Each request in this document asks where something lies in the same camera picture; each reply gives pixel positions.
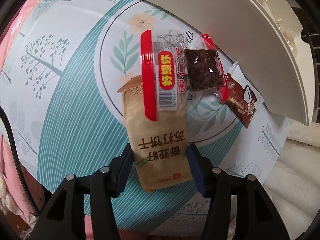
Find beige soda cracker packet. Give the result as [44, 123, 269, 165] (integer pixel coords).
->
[118, 75, 191, 193]

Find brown chocolate snack packet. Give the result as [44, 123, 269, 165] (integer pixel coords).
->
[226, 62, 264, 128]

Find red edged date snack packet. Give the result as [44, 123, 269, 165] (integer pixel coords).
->
[140, 29, 228, 121]

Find white curtain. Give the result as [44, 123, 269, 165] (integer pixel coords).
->
[229, 119, 320, 240]

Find leaf patterned tablecloth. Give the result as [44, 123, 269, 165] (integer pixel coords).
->
[0, 0, 293, 235]

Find white plastic storage bin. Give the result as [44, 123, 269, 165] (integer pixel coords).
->
[146, 0, 315, 125]

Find pink quilt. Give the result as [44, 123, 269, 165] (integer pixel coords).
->
[1, 0, 73, 227]

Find black cable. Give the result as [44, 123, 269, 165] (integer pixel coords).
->
[0, 106, 41, 214]

